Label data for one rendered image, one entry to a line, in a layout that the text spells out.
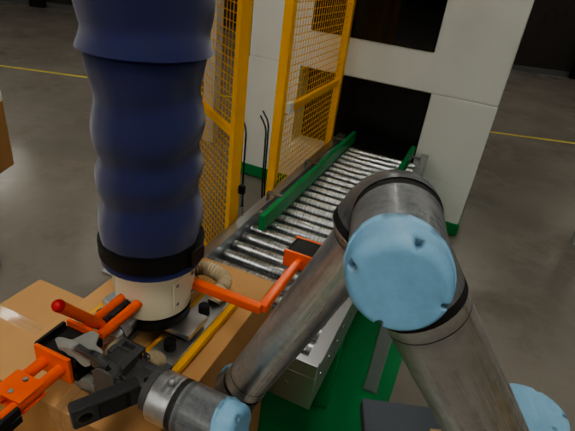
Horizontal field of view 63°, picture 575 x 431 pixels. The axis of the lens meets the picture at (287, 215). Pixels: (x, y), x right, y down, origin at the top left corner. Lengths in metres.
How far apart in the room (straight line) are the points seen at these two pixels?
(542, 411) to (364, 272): 0.63
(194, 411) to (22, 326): 1.17
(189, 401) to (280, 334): 0.18
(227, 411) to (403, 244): 0.46
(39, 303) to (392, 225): 1.65
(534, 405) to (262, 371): 0.52
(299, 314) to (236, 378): 0.23
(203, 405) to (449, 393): 0.40
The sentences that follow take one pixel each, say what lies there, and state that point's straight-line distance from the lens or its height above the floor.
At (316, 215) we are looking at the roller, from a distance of 2.63.
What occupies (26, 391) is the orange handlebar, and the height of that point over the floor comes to 1.09.
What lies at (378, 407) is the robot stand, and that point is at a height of 0.75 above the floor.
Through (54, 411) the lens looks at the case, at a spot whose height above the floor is 0.93.
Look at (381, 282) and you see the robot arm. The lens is 0.51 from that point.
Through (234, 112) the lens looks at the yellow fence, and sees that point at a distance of 2.21.
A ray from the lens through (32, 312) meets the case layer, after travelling 1.96.
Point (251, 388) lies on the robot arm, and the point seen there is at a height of 1.07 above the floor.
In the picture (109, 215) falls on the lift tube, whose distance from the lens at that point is 0.98.
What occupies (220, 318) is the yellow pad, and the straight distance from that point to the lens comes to 1.21.
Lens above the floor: 1.78
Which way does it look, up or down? 29 degrees down
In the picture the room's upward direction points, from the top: 8 degrees clockwise
